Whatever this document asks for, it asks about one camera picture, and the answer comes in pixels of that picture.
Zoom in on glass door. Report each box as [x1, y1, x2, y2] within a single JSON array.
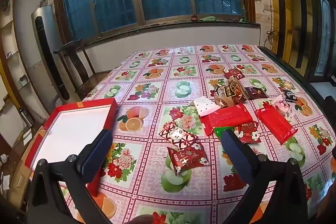
[[310, 0, 336, 80]]

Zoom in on red gift box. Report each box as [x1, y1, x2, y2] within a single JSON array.
[[25, 98, 118, 198]]

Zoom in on dark maroon snack packet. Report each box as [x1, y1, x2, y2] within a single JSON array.
[[244, 86, 269, 100]]

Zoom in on grey tower air conditioner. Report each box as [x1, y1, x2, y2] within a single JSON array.
[[31, 4, 70, 113]]

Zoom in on brown gold-label snack bag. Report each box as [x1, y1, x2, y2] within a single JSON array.
[[213, 86, 248, 109]]

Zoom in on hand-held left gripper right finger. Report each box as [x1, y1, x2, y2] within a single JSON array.
[[220, 129, 309, 224]]

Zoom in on steel thermos jug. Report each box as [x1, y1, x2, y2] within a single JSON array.
[[18, 107, 34, 132]]

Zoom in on dark wooden chair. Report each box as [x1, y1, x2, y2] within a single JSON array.
[[53, 38, 112, 102]]

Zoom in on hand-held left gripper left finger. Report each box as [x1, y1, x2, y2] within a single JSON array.
[[28, 128, 114, 224]]

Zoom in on red white patterned snack packet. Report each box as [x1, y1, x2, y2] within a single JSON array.
[[159, 121, 198, 149]]

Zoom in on green snack packet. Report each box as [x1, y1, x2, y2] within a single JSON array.
[[214, 126, 235, 139]]

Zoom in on large red snack packet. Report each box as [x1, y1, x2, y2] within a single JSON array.
[[199, 103, 253, 136], [255, 105, 298, 145]]

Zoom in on fruit and flower print tablecloth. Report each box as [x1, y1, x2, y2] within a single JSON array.
[[59, 44, 336, 224]]

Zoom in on green white booklet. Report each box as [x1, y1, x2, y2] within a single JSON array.
[[23, 130, 33, 146]]

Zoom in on wall shelf unit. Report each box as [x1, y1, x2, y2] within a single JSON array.
[[0, 0, 34, 135]]

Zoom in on tangled cables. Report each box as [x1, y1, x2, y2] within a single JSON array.
[[264, 27, 281, 46]]

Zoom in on white dotted snack packet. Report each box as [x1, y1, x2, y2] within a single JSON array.
[[193, 96, 219, 117]]

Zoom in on pink snack packet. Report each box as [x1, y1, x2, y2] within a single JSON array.
[[270, 97, 292, 119]]

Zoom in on red floral snack packet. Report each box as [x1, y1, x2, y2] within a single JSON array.
[[223, 68, 246, 80], [236, 121, 262, 144], [167, 142, 210, 176]]

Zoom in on small dark snack packet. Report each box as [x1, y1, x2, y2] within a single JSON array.
[[285, 91, 298, 103]]

